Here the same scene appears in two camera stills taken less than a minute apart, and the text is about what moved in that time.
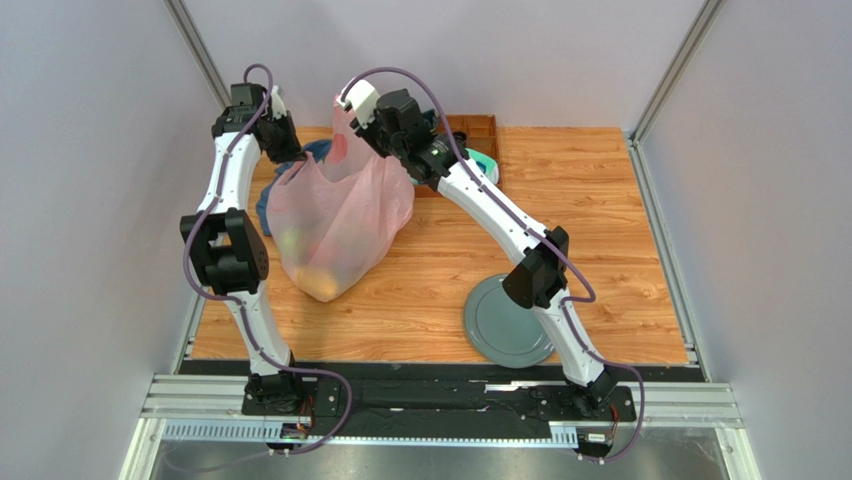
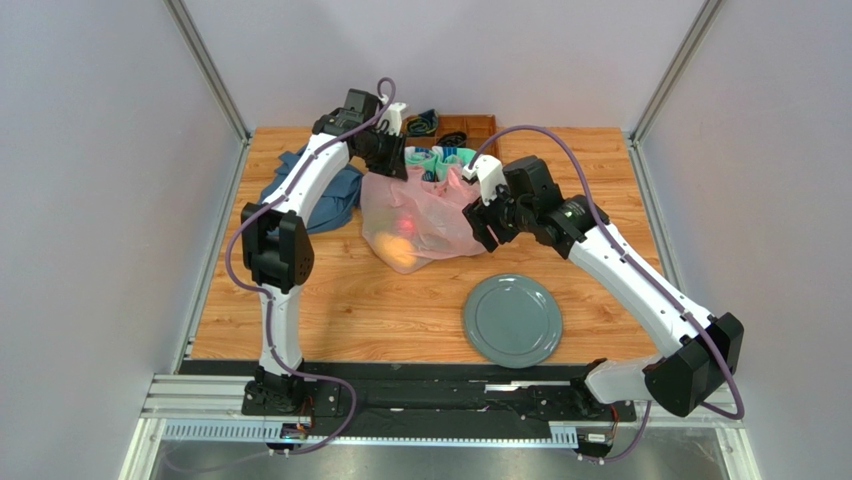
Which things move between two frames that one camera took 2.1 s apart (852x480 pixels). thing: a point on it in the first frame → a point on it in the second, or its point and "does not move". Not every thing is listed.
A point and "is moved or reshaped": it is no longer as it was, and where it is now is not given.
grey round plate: (502, 329) does not move
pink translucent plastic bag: (337, 230) is moved or reshaped
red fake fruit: (323, 249) → (405, 224)
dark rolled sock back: (431, 119) does not move
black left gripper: (293, 151) → (395, 164)
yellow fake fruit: (317, 282) → (397, 249)
